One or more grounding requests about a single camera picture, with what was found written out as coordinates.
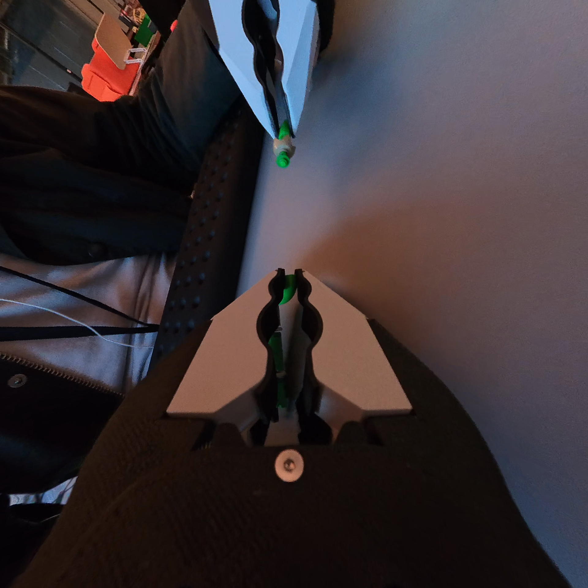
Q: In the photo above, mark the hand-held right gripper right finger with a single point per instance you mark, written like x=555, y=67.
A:
x=358, y=363

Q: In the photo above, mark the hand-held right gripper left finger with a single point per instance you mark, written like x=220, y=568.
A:
x=225, y=363

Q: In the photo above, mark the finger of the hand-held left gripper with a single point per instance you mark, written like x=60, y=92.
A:
x=301, y=46
x=234, y=46

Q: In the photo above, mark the green hooked bamboo stem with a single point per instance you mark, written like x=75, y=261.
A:
x=287, y=294

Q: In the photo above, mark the grey desk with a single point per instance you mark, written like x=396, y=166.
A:
x=436, y=206

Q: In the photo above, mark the black perforated armrest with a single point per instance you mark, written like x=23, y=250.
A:
x=206, y=252

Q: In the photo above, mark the beige panel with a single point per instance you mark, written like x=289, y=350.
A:
x=112, y=41

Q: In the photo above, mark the orange plastic crate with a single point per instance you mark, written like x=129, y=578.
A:
x=103, y=78

